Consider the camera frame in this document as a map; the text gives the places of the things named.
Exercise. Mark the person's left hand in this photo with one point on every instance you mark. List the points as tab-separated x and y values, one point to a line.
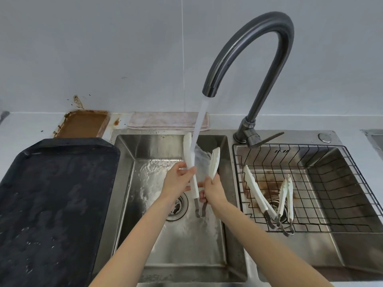
174	180

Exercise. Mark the round metal drain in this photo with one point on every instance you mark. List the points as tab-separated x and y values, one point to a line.
273	203

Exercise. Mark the round metal sink strainer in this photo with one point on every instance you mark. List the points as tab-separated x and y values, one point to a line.
177	209

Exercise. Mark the person's right thumb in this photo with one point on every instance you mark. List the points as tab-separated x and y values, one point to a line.
215	179

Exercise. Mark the brown dirty baking tray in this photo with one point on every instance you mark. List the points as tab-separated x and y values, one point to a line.
82	124

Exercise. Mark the stainless steel double sink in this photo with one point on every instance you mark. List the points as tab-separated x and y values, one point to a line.
185	245

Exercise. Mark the person's left thumb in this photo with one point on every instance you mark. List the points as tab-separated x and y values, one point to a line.
188	170

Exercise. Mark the person's left forearm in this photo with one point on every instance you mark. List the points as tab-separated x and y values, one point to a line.
134	245

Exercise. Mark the white plastic tongs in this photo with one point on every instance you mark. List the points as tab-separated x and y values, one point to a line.
257	191
189	152
290	200

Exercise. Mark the folded pinkish white cloth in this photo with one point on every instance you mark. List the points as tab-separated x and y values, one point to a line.
161	120

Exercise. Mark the person's right hand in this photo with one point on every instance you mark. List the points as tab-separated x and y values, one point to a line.
216	192

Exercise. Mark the large black baking tray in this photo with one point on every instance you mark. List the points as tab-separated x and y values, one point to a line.
51	212

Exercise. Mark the grey metal tray edge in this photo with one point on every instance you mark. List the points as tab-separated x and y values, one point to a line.
375	140

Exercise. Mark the dark grey curved faucet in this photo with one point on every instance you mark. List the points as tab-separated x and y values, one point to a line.
269	20

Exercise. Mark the round metal sink button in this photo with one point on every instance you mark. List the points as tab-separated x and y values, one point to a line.
324	137

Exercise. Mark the person's right forearm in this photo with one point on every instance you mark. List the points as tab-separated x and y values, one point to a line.
263	245

